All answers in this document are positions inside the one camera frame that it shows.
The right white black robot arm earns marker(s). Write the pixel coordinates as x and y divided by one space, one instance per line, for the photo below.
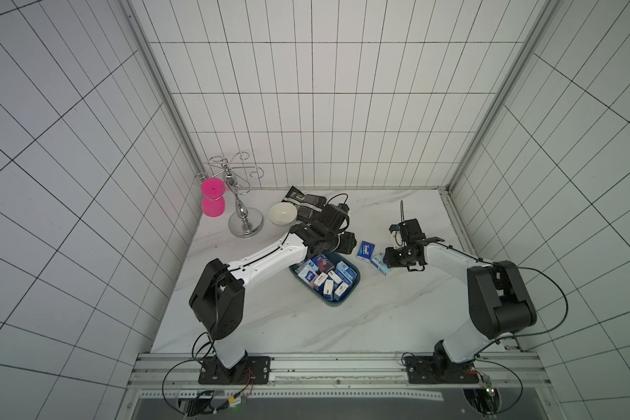
498 303

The chrome cup holder stand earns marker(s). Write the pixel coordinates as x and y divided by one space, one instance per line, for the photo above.
236 173

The pink plastic cup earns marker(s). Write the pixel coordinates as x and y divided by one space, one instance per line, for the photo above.
213 203

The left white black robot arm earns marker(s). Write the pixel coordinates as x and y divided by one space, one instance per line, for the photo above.
218 299

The black snack packet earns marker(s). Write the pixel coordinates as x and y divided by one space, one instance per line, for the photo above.
309 206

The teal plastic storage box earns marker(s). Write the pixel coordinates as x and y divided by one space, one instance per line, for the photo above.
335 287

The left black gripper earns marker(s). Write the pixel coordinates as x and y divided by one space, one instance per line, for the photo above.
346 248

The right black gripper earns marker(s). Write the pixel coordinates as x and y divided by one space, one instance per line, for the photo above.
395 256

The white ceramic bowl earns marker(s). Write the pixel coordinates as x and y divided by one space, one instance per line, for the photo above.
283 213

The light blue Vinda tissue pack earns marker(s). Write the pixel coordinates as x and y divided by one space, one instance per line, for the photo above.
378 262

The dark blue Tempo tissue pack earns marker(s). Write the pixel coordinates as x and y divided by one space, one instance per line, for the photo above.
366 251

